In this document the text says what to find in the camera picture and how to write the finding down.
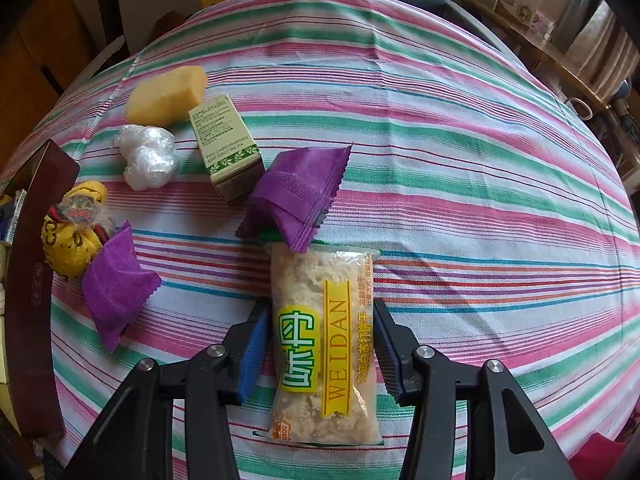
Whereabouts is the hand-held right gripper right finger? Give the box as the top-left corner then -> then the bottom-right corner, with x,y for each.
372,299 -> 576,480

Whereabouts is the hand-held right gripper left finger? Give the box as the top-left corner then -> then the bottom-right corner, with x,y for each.
75,300 -> 273,480

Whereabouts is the clear cracker snack packet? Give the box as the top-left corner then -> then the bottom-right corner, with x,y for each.
267,241 -> 385,447

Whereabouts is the purple foil packet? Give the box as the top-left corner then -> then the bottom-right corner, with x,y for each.
235,144 -> 353,255
81,220 -> 162,353

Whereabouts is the green and white small box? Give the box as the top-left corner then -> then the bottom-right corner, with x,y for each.
188,95 -> 266,206

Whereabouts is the clear plastic wrap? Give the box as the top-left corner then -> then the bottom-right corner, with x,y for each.
116,124 -> 182,192

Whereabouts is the gold metal tin box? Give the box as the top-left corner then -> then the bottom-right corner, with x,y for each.
0,139 -> 81,441

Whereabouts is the white and blue small packet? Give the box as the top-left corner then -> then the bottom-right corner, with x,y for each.
0,189 -> 27,243

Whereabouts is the yellow cloth pouch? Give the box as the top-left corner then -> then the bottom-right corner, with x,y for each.
41,181 -> 121,279

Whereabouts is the red cloth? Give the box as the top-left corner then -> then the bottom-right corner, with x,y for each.
565,435 -> 626,480

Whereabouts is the yellow sponge block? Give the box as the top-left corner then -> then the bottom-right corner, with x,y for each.
125,66 -> 208,128

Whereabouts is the white mug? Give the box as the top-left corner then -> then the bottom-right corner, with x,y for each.
564,96 -> 595,121

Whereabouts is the dark red bag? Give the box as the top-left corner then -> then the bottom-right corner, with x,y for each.
152,10 -> 191,41

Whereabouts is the wooden side desk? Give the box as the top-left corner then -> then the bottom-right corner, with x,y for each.
462,0 -> 640,111

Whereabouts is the wooden wardrobe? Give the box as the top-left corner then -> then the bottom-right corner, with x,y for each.
0,0 -> 101,126

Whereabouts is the small pale pink packet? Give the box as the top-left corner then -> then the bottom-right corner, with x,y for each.
530,9 -> 557,37

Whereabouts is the beige side curtain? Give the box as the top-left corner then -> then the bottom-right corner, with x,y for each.
565,0 -> 636,106

